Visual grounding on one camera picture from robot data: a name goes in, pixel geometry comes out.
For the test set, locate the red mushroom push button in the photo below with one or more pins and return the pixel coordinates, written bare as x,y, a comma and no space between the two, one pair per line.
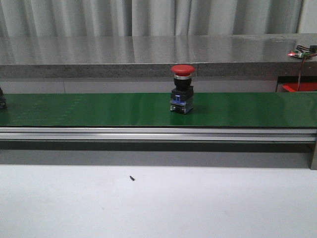
182,96
3,104

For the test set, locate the green conveyor belt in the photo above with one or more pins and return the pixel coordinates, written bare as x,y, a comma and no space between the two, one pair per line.
153,109

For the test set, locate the grey stone counter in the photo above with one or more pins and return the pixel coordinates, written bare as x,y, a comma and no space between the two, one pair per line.
237,63

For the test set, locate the red plastic bin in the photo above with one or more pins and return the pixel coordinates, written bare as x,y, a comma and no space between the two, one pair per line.
303,87

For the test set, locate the small green circuit board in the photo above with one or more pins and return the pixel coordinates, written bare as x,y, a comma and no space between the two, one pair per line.
299,54

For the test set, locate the white curtain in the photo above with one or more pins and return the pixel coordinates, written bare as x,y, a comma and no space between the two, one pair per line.
40,18

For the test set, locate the aluminium conveyor frame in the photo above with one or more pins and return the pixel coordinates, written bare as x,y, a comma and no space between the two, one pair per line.
156,138

